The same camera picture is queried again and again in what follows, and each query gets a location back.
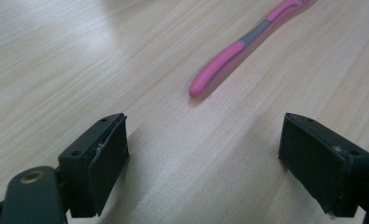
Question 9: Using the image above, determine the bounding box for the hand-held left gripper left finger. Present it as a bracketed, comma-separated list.
[57, 112, 131, 218]

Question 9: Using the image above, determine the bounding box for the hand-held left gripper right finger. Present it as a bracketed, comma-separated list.
[277, 112, 369, 218]

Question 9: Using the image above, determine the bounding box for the pink and grey razor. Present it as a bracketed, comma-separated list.
[189, 0, 314, 99]

